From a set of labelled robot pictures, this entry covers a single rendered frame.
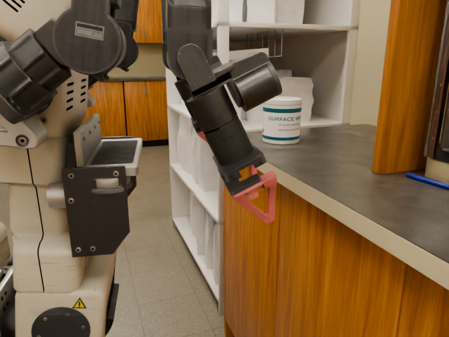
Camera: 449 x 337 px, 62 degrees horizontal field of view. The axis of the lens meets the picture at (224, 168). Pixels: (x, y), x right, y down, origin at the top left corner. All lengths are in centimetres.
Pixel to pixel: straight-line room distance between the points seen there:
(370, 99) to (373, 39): 25
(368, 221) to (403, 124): 36
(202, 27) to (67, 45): 16
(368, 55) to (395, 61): 87
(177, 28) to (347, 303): 66
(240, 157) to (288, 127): 74
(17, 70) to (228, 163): 29
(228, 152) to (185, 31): 17
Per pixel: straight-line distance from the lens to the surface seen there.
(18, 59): 53
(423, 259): 66
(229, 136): 52
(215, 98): 51
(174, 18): 50
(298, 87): 190
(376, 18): 183
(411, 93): 102
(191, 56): 50
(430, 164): 102
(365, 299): 84
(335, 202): 80
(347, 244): 85
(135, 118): 544
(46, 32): 53
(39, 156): 72
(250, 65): 53
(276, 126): 126
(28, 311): 81
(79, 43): 49
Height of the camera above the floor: 121
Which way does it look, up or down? 16 degrees down
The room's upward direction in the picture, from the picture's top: straight up
